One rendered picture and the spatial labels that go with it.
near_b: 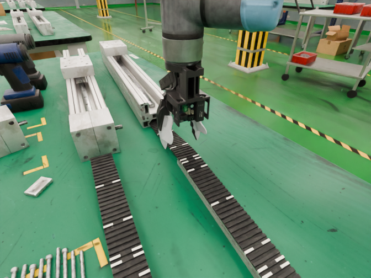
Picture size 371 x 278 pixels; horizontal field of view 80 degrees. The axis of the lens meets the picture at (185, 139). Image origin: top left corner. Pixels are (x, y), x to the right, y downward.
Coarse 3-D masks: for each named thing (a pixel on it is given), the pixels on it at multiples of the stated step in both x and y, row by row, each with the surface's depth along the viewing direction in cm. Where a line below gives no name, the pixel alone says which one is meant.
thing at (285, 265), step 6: (282, 264) 33; (288, 264) 33; (270, 270) 32; (276, 270) 32; (282, 270) 32; (288, 270) 32; (294, 270) 32; (264, 276) 31; (270, 276) 31; (276, 276) 32; (282, 276) 31; (288, 276) 32
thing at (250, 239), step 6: (258, 228) 38; (246, 234) 37; (252, 234) 37; (258, 234) 37; (264, 234) 37; (240, 240) 36; (246, 240) 36; (252, 240) 36; (258, 240) 36; (240, 246) 35; (246, 246) 35
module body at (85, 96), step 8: (64, 56) 107; (72, 80) 81; (88, 80) 81; (72, 88) 74; (80, 88) 82; (88, 88) 85; (96, 88) 74; (72, 96) 69; (80, 96) 79; (88, 96) 79; (96, 96) 69; (72, 104) 65; (80, 104) 73; (88, 104) 71; (96, 104) 65; (104, 104) 65; (72, 112) 61; (80, 112) 62
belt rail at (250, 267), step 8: (184, 168) 52; (192, 184) 49; (200, 192) 46; (208, 208) 44; (216, 216) 42; (224, 232) 40; (232, 240) 38; (240, 248) 36; (240, 256) 37; (248, 264) 35; (256, 272) 33
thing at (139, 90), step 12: (108, 60) 104; (120, 60) 115; (120, 72) 88; (132, 72) 96; (144, 72) 88; (120, 84) 89; (132, 84) 77; (144, 84) 83; (156, 84) 77; (132, 96) 71; (144, 96) 76; (156, 96) 72; (132, 108) 77; (144, 108) 66; (156, 108) 71; (144, 120) 68
